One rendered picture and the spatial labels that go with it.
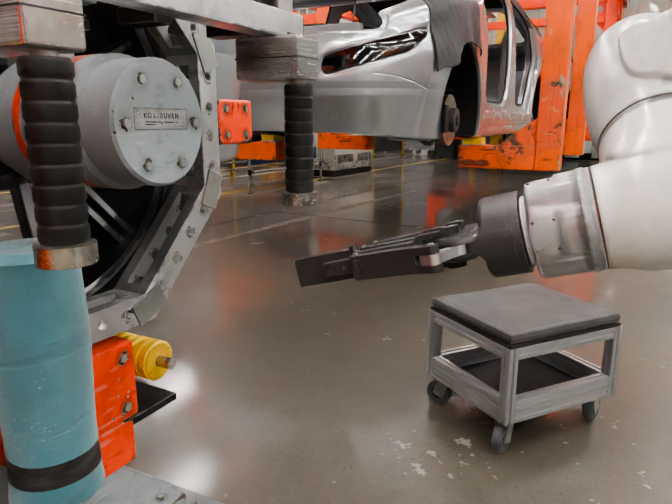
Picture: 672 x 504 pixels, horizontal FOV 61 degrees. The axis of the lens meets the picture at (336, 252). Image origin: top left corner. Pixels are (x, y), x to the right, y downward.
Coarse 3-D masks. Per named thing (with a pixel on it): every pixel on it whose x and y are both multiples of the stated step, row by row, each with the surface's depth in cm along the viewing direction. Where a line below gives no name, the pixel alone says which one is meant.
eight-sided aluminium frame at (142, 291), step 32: (160, 32) 81; (192, 32) 81; (192, 64) 82; (192, 192) 86; (160, 224) 84; (192, 224) 85; (160, 256) 81; (128, 288) 79; (160, 288) 80; (96, 320) 71; (128, 320) 75
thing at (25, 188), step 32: (96, 32) 85; (128, 32) 83; (0, 64) 68; (96, 192) 94; (128, 192) 91; (160, 192) 90; (32, 224) 73; (96, 224) 82; (128, 224) 88; (128, 256) 85; (96, 288) 80
